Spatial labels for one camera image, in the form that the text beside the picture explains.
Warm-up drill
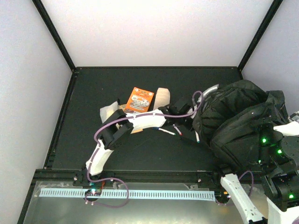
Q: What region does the blue cap marker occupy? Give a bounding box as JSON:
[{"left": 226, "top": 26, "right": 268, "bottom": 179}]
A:
[{"left": 153, "top": 127, "right": 176, "bottom": 136}]

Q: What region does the cream fabric pencil case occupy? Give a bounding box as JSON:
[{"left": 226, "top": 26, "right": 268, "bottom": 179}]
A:
[{"left": 153, "top": 88, "right": 171, "bottom": 110}]

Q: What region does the black student bag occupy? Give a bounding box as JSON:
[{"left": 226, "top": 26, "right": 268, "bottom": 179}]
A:
[{"left": 192, "top": 80, "right": 288, "bottom": 171}]

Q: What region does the orange thick book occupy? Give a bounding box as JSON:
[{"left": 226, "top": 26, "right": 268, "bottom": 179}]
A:
[{"left": 124, "top": 87, "right": 154, "bottom": 113}]

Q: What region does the red cap marker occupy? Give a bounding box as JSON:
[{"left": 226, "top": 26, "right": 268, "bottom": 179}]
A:
[{"left": 173, "top": 125, "right": 183, "bottom": 136}]

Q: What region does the green cap marker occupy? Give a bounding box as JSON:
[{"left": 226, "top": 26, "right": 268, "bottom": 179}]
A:
[{"left": 195, "top": 131, "right": 200, "bottom": 143}]

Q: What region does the thin orange yellow booklet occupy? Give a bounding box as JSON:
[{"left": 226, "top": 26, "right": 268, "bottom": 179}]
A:
[{"left": 131, "top": 128, "right": 143, "bottom": 134}]

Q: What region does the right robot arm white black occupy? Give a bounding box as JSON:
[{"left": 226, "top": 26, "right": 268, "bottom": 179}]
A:
[{"left": 212, "top": 114, "right": 299, "bottom": 224}]

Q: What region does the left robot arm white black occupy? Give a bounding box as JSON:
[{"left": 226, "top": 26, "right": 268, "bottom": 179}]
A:
[{"left": 84, "top": 97, "right": 202, "bottom": 186}]

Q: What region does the white tissue packet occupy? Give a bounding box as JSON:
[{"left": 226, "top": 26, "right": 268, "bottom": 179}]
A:
[{"left": 100, "top": 99, "right": 120, "bottom": 123}]

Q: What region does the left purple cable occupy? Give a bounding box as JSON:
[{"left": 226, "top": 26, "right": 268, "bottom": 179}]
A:
[{"left": 84, "top": 91, "right": 205, "bottom": 209}]

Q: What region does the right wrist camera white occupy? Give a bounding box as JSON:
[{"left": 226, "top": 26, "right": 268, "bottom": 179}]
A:
[{"left": 273, "top": 111, "right": 299, "bottom": 137}]

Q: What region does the black front rail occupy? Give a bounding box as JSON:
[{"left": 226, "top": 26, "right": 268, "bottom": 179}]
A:
[{"left": 32, "top": 169, "right": 220, "bottom": 188}]

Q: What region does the right black frame post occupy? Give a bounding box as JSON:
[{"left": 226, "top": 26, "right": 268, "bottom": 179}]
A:
[{"left": 237, "top": 0, "right": 283, "bottom": 72}]

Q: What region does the black frame post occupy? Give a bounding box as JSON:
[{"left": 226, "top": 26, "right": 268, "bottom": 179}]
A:
[
  {"left": 32, "top": 0, "right": 76, "bottom": 72},
  {"left": 237, "top": 0, "right": 283, "bottom": 72}
]

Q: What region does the light blue slotted cable duct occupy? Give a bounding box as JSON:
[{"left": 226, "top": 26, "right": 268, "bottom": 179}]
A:
[{"left": 39, "top": 188, "right": 215, "bottom": 202}]

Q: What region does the left black frame post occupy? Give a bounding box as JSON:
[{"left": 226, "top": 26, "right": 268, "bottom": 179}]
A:
[{"left": 32, "top": 0, "right": 76, "bottom": 72}]

